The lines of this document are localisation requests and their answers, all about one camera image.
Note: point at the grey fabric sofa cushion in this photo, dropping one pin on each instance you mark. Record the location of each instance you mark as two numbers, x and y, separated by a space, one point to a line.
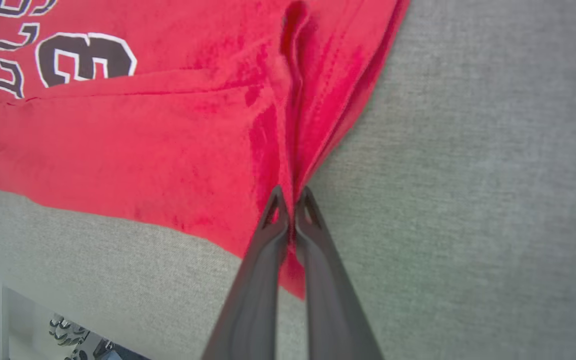
468 200

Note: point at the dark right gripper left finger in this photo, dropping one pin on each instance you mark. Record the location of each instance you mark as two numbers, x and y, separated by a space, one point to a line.
253 295

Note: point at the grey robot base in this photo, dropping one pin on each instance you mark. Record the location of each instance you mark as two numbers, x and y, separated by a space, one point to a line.
68 331

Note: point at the red Bulls basketball jersey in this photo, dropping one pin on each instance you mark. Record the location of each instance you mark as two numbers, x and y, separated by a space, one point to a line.
168 140

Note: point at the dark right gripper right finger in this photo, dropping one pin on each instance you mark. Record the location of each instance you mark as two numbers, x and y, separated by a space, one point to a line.
330 295

